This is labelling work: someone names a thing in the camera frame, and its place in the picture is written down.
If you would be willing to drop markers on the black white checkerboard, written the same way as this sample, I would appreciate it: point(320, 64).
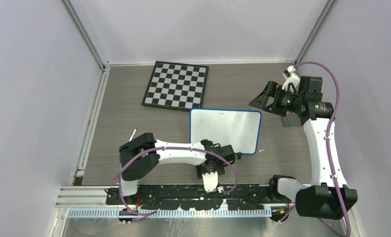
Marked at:
point(176, 86)

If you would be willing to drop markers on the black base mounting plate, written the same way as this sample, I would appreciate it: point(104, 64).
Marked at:
point(187, 197)

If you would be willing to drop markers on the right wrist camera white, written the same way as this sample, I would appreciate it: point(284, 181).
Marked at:
point(292, 80)

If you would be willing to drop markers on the blue white marker pen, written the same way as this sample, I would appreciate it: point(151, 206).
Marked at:
point(133, 134)

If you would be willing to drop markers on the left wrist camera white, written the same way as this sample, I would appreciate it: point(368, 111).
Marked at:
point(210, 182)

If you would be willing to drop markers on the aluminium front frame rail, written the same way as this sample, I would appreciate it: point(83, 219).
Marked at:
point(76, 196)

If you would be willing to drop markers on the whiteboard with blue frame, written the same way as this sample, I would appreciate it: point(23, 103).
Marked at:
point(238, 128)

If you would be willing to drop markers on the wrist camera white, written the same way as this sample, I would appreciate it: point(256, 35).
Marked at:
point(292, 80)
point(210, 182)

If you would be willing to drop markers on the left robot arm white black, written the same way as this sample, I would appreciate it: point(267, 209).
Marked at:
point(140, 155)

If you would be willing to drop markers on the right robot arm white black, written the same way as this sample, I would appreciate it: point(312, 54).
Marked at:
point(328, 191)

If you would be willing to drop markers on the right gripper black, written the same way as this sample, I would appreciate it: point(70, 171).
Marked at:
point(274, 90)

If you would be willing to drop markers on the slotted cable duct strip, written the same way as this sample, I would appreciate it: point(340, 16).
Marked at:
point(117, 212)

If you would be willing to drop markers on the grey studded base plate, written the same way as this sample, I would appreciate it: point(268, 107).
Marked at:
point(291, 119)

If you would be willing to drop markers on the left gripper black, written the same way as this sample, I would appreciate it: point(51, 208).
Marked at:
point(219, 168)

